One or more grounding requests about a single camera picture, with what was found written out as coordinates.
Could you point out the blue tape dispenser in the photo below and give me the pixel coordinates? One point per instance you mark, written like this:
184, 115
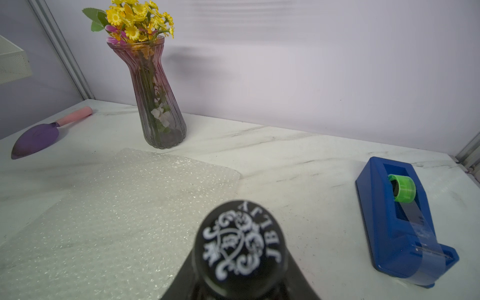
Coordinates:
401, 237

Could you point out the clear bubble wrap sheet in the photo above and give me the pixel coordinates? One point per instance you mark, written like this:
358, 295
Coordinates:
121, 234

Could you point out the green tape roll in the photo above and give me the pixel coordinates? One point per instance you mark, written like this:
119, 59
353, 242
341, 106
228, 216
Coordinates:
404, 188

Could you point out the purple ribbed glass vase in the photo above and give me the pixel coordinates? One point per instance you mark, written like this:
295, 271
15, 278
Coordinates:
162, 123

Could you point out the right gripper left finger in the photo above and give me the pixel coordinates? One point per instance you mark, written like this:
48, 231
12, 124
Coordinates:
184, 285

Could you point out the yellow artificial flowers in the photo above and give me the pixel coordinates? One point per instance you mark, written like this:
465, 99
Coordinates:
131, 22

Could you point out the red glass bottle black cap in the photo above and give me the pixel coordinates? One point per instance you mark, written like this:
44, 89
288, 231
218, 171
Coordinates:
240, 252

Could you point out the purple trowel pink handle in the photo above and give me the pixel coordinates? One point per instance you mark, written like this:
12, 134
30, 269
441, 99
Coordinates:
44, 135

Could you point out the lower white mesh shelf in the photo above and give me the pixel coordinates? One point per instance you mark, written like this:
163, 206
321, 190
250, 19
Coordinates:
15, 64

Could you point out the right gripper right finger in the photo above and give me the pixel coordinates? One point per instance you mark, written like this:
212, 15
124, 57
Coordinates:
296, 285

